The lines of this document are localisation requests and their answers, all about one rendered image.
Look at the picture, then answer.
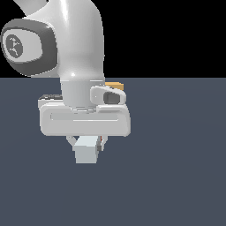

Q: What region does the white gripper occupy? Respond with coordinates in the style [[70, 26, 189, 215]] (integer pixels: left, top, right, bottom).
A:
[[39, 103, 132, 153]]

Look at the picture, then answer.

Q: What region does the white peg with orange end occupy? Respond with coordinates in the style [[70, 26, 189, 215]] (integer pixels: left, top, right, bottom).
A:
[[72, 135, 103, 165]]

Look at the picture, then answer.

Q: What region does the tan box with hole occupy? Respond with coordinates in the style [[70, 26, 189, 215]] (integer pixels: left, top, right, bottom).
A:
[[104, 81, 124, 93]]

